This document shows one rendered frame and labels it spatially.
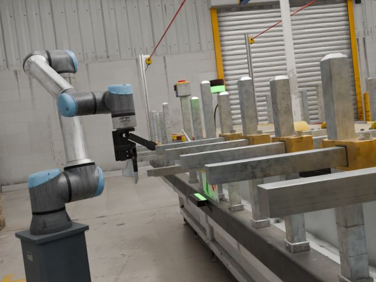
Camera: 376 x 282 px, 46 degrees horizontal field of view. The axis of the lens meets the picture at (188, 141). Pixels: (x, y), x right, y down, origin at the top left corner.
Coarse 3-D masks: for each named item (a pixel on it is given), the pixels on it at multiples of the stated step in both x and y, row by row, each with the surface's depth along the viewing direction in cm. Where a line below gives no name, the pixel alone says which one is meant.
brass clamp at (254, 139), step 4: (240, 136) 128; (244, 136) 124; (248, 136) 120; (252, 136) 117; (256, 136) 117; (260, 136) 118; (264, 136) 118; (268, 136) 118; (252, 140) 118; (256, 140) 117; (260, 140) 118; (264, 140) 118; (268, 140) 118; (252, 144) 118; (256, 144) 117
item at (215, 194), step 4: (204, 172) 186; (204, 176) 187; (204, 180) 188; (204, 184) 189; (208, 184) 181; (204, 188) 190; (208, 188) 182; (216, 188) 168; (204, 192) 191; (212, 192) 175; (216, 192) 169; (216, 196) 169; (216, 200) 170
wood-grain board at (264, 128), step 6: (234, 126) 422; (240, 126) 403; (258, 126) 351; (264, 126) 338; (270, 126) 325; (312, 126) 256; (318, 126) 249; (360, 126) 206; (366, 126) 201; (192, 132) 406; (204, 132) 371; (240, 132) 294; (204, 138) 282
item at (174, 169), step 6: (156, 168) 167; (162, 168) 167; (168, 168) 167; (174, 168) 168; (180, 168) 168; (198, 168) 170; (204, 168) 170; (156, 174) 167; (162, 174) 167; (168, 174) 168
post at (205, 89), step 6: (204, 84) 173; (204, 90) 173; (210, 90) 173; (204, 96) 173; (210, 96) 173; (204, 102) 173; (210, 102) 173; (204, 108) 173; (210, 108) 174; (204, 114) 174; (210, 114) 174; (204, 120) 176; (210, 120) 174; (210, 126) 174; (210, 132) 174; (210, 138) 174; (222, 192) 175
